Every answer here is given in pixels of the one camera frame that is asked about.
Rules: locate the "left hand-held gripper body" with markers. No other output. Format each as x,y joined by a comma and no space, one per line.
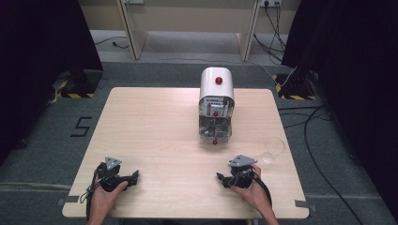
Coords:
110,175

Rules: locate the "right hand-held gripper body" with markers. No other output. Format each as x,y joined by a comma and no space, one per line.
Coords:
242,175

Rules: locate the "person's right hand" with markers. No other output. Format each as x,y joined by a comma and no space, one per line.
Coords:
254,195

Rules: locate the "person's left hand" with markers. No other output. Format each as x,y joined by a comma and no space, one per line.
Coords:
106,200

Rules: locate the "clear glass cup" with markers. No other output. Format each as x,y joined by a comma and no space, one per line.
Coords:
272,150

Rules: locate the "grey tape strip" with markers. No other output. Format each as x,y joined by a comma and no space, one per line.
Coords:
304,205
69,200

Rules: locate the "white drink dispenser machine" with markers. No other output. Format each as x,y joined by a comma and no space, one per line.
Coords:
216,103

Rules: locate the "stand base with hazard tape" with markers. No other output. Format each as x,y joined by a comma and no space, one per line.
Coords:
78,86
295,89

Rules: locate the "black curtain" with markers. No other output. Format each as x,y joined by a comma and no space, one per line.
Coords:
359,78
37,62

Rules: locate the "beige wooden desk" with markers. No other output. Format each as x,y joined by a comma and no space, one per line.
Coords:
187,18

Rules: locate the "white power strip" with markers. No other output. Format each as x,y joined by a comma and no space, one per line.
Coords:
134,1

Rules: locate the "white wall socket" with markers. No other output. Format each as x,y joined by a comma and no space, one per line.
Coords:
271,2

